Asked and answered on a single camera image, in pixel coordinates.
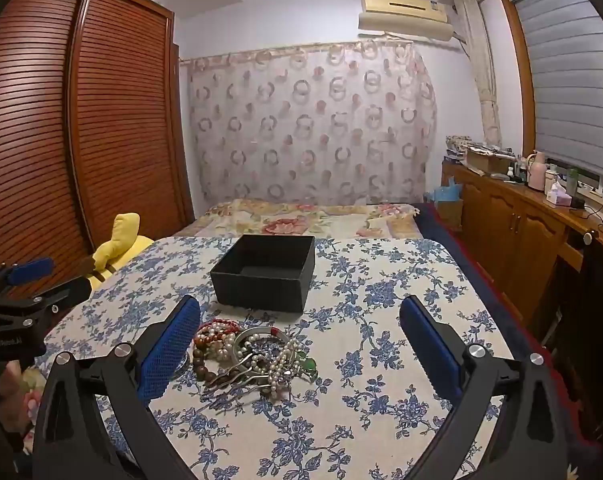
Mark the silver hair comb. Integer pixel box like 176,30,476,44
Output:
204,354,282,397

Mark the tissue box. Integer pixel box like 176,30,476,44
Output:
546,182,573,207

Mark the brown slatted wooden wardrobe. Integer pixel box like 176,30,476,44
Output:
0,0,194,271

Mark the blue floral blanket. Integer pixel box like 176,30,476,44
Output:
34,235,515,480

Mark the pink floral bedspread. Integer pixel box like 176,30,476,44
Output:
174,199,425,240

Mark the blue plastic bag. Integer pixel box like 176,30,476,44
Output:
424,176,463,204

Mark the black square box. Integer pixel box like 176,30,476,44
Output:
210,234,316,313

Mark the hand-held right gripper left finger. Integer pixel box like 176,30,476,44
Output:
34,295,202,480

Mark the small cardboard carton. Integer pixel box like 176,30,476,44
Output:
434,201,465,231

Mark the cream air conditioner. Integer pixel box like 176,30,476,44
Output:
357,0,459,42

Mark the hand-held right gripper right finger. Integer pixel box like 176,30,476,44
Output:
399,295,569,480

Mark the stack of books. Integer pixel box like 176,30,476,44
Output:
444,135,469,163

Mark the brown wooden bead bracelet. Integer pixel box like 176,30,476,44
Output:
192,335,232,383

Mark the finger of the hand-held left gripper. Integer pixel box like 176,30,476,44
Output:
0,257,55,293
0,276,93,318

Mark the brown cardboard box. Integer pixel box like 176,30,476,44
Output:
465,147,512,176

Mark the beige side curtain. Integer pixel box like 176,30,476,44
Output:
454,0,505,148

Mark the long wooden cabinet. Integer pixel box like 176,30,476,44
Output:
441,157,603,341

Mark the person's left hand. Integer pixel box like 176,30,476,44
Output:
0,362,39,428

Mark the silver bangle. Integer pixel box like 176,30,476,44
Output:
231,326,289,361

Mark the dark blue bed sheet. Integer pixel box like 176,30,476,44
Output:
411,202,603,480

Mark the yellow plush toy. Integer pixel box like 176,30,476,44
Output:
84,212,154,291

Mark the pink thermos jug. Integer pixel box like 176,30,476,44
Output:
526,150,549,192

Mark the ring patterned sheer curtain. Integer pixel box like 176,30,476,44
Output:
184,40,438,207

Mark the large pearl bracelet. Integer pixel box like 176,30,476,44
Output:
207,331,241,362

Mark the grey window blind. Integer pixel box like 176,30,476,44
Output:
511,0,603,181

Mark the red bead bracelet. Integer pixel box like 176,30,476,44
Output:
197,317,244,341

